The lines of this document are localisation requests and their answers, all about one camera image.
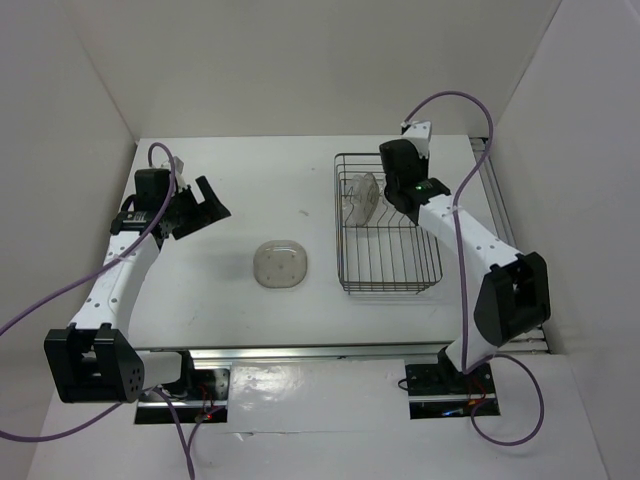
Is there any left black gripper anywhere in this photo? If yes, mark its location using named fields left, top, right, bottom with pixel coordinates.
left=162, top=176, right=229, bottom=240

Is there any smoky glass plate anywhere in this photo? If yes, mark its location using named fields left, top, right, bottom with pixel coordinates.
left=362, top=173, right=380, bottom=226
left=253, top=240, right=308, bottom=289

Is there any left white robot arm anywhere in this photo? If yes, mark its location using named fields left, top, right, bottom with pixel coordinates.
left=44, top=168, right=231, bottom=403

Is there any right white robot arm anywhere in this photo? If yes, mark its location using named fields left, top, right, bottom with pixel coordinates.
left=379, top=139, right=551, bottom=392

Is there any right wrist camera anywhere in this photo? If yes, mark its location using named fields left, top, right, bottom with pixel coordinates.
left=401, top=121, right=432, bottom=159

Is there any grey wire dish rack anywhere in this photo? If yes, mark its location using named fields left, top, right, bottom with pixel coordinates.
left=334, top=153, right=443, bottom=295

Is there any aluminium rail front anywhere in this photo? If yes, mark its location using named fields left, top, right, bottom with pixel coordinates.
left=136, top=342, right=445, bottom=364

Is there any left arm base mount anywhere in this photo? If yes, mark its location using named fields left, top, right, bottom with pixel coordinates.
left=134, top=365, right=231, bottom=425

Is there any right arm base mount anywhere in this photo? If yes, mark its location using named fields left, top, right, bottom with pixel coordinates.
left=397, top=349, right=500, bottom=420

